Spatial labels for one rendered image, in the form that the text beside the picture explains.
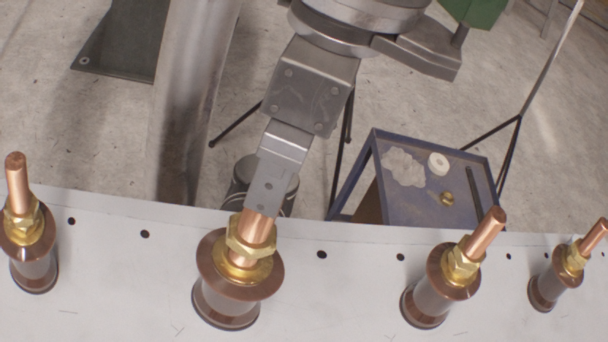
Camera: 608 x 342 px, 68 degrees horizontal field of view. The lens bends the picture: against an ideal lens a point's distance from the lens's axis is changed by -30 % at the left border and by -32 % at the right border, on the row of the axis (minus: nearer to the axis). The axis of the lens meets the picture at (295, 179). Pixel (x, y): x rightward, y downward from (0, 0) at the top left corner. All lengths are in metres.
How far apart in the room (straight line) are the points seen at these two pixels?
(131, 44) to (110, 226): 2.26
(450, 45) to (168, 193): 0.64
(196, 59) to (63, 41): 2.64
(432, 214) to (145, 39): 1.77
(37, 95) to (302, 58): 2.67
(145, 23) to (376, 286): 2.25
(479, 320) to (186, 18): 0.59
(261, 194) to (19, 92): 2.65
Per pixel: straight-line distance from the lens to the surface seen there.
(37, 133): 2.79
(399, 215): 1.60
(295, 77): 0.39
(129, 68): 3.06
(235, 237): 0.58
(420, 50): 0.40
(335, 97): 0.39
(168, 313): 0.70
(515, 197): 3.47
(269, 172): 0.45
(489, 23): 5.15
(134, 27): 2.90
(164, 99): 0.85
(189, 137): 0.89
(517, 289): 0.94
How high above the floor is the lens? 1.98
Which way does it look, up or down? 45 degrees down
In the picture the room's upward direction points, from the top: 24 degrees clockwise
